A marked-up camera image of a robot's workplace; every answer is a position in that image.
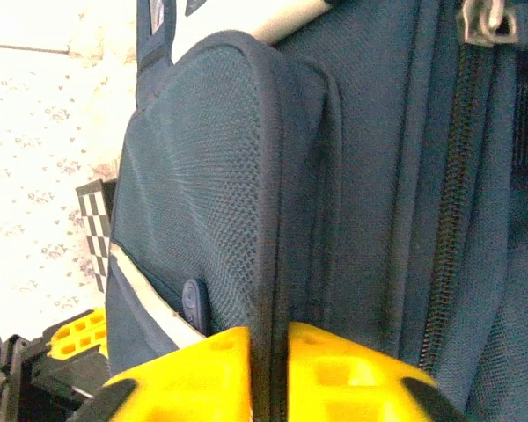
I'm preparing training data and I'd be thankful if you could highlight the black grey chessboard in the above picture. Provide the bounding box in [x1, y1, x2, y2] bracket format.
[75, 178, 118, 294]

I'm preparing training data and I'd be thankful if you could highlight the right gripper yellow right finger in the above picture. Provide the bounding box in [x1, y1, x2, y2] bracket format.
[284, 322, 468, 422]

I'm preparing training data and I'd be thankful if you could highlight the navy blue backpack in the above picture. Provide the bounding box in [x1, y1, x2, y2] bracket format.
[105, 0, 528, 422]

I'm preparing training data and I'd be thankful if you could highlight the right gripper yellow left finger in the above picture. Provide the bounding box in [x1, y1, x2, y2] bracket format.
[77, 326, 253, 422]

